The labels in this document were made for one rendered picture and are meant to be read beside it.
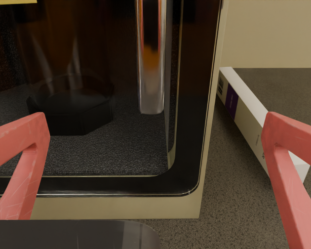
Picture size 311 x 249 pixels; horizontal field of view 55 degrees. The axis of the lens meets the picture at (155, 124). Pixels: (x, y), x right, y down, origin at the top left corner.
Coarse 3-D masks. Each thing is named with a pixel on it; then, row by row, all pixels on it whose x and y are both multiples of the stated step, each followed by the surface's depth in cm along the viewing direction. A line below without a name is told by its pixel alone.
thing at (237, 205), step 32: (256, 96) 56; (288, 96) 56; (224, 128) 47; (224, 160) 41; (256, 160) 41; (224, 192) 37; (256, 192) 37; (160, 224) 33; (192, 224) 33; (224, 224) 33; (256, 224) 33
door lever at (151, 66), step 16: (144, 0) 14; (160, 0) 14; (144, 16) 15; (160, 16) 15; (144, 32) 15; (160, 32) 15; (144, 48) 15; (160, 48) 16; (144, 64) 16; (160, 64) 16; (144, 80) 16; (160, 80) 17; (144, 96) 17; (160, 96) 17; (144, 112) 18; (160, 112) 18
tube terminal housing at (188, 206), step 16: (224, 0) 20; (224, 16) 21; (224, 32) 21; (208, 112) 25; (208, 128) 26; (208, 144) 27; (48, 208) 32; (64, 208) 32; (80, 208) 32; (96, 208) 32; (112, 208) 32; (128, 208) 32; (144, 208) 32; (160, 208) 32; (176, 208) 32; (192, 208) 32
